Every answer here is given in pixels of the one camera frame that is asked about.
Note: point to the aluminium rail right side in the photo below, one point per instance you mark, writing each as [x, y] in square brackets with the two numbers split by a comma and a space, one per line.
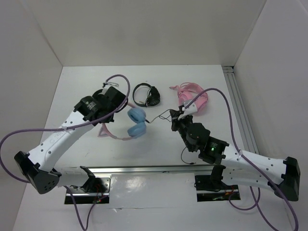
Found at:
[240, 111]

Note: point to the blue pink cat-ear headphones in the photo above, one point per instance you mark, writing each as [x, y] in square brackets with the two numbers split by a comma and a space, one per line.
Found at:
[138, 116]

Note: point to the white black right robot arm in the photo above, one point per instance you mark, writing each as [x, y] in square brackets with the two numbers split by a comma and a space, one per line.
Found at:
[232, 167]

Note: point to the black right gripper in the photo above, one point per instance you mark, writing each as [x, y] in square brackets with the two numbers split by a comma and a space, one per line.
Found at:
[175, 115]

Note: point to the pink gaming headset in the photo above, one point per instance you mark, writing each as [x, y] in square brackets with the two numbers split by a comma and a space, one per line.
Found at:
[188, 91]

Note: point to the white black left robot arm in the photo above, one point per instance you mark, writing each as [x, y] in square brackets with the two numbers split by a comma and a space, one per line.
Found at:
[38, 164]

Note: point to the white front cover panel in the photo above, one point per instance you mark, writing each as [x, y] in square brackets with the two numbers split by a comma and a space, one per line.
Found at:
[166, 190]

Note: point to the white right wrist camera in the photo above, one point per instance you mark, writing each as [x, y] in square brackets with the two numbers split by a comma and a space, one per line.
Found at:
[188, 108]

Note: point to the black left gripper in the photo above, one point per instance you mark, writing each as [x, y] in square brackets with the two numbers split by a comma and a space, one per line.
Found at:
[96, 98]

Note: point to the aluminium rail front edge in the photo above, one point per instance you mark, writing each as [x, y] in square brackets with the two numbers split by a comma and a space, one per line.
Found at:
[139, 170]

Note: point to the black headphones middle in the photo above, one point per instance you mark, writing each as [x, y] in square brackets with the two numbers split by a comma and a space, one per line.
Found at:
[153, 96]

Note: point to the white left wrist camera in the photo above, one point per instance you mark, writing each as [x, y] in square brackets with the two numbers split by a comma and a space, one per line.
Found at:
[107, 85]

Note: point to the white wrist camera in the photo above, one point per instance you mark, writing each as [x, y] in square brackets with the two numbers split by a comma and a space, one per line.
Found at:
[107, 85]
[188, 108]

